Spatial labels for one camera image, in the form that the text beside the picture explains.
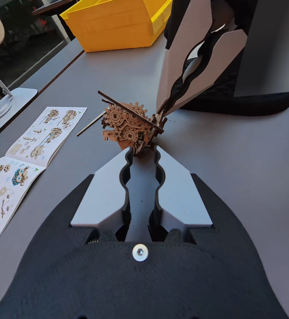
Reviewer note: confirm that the thin wooden stick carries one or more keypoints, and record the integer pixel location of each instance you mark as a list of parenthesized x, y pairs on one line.
[(90, 124)]

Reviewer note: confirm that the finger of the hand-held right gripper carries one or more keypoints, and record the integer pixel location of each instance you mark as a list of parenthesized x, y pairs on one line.
[(181, 37), (221, 57)]

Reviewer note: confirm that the illustrated instruction booklet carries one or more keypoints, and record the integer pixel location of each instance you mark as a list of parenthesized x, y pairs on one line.
[(27, 162)]

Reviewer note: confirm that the wooden gear model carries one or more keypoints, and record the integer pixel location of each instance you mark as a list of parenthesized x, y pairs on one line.
[(124, 124)]

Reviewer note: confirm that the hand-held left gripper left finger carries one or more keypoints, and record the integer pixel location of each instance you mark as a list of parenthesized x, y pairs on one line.
[(104, 199)]

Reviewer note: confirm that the yellow plastic bin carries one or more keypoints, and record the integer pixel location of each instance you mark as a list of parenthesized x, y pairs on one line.
[(114, 27)]

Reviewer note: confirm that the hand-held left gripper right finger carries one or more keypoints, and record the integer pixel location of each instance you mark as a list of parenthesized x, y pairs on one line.
[(181, 199)]

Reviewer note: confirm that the grey flat stand base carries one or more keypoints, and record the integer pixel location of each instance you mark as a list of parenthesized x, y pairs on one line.
[(22, 99)]

